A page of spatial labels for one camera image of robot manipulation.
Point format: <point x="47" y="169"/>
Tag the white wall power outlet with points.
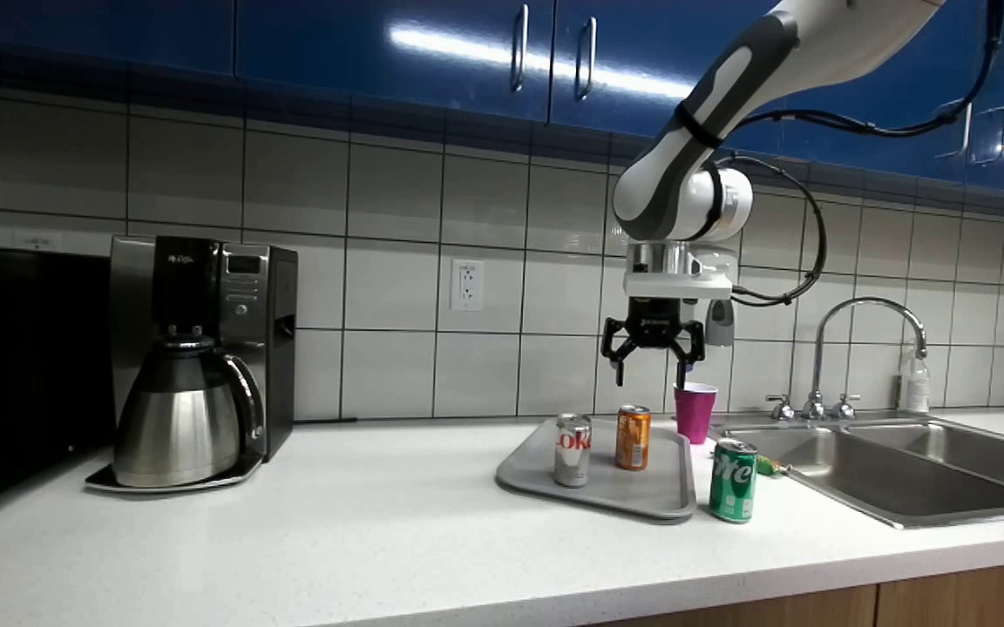
<point x="467" y="285"/>

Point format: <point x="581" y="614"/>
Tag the wooden lower cabinets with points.
<point x="933" y="596"/>

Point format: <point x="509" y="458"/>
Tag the black microwave oven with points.
<point x="15" y="372"/>

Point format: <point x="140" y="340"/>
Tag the silver Diet Coke can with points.
<point x="574" y="452"/>

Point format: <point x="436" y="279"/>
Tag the black steel coffee maker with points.
<point x="260" y="336"/>

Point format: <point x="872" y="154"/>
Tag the chrome gooseneck faucet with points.
<point x="863" y="302"/>

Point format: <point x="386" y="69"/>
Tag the green snack packet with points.
<point x="767" y="468"/>

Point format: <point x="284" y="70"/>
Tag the grey plastic tray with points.
<point x="625" y="489"/>

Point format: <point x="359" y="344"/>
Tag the stainless steel double sink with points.
<point x="920" y="475"/>

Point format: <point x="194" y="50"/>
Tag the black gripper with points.
<point x="658" y="321"/>

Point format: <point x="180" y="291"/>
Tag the steel coffee carafe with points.
<point x="177" y="419"/>

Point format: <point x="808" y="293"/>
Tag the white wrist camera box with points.
<point x="678" y="286"/>

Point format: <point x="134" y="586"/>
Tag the green soda can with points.
<point x="733" y="481"/>

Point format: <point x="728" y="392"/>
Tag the magenta plastic cup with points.
<point x="696" y="414"/>

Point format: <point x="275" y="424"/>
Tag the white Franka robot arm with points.
<point x="688" y="197"/>

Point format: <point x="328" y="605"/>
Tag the clear soap bottle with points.
<point x="912" y="385"/>

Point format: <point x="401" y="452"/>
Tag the white wall soap dispenser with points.
<point x="718" y="321"/>

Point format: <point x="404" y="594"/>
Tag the blue upper cabinets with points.
<point x="177" y="48"/>

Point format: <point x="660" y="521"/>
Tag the orange soda can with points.
<point x="632" y="441"/>

